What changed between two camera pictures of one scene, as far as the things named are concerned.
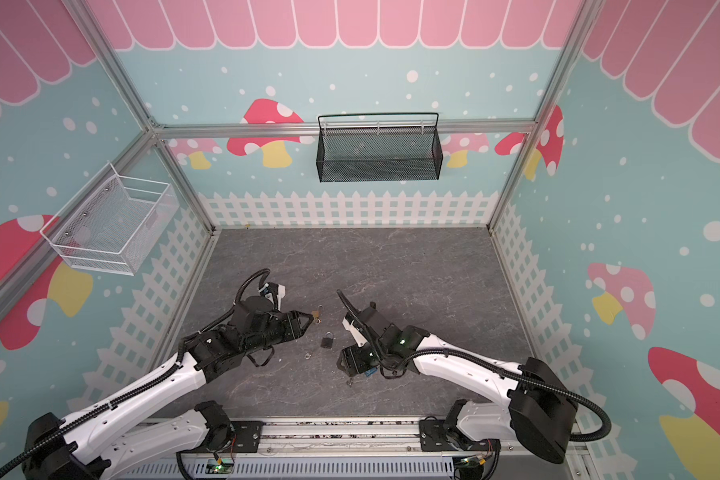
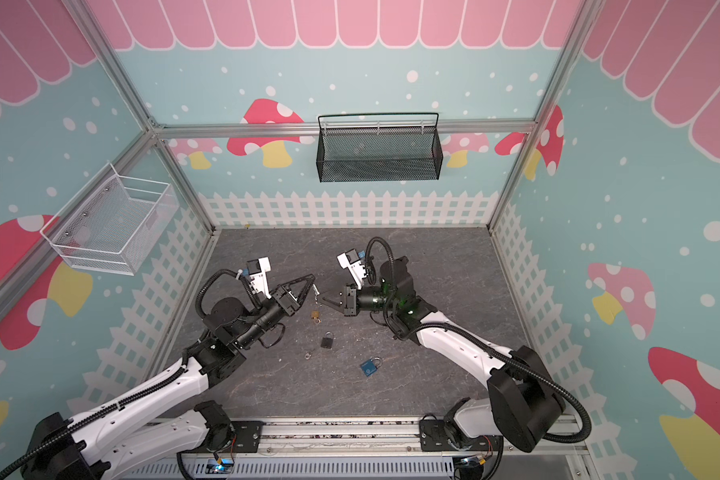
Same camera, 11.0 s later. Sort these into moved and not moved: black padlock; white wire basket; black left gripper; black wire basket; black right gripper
Moved: black left gripper; black right gripper
Not moved: black padlock; black wire basket; white wire basket
